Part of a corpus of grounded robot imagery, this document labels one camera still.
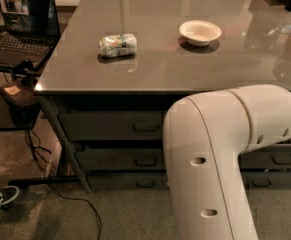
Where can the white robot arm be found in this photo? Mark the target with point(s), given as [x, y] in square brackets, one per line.
[203, 136]

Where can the wrapped snack package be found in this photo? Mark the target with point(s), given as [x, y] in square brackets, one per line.
[118, 45]

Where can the white paper bowl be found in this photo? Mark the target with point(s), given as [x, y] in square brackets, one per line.
[200, 33]

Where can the black laptop stand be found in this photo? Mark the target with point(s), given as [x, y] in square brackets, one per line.
[19, 108]

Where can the black laptop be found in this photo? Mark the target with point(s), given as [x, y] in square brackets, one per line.
[31, 32]

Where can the black white sneaker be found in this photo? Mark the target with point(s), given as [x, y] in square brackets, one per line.
[7, 195]

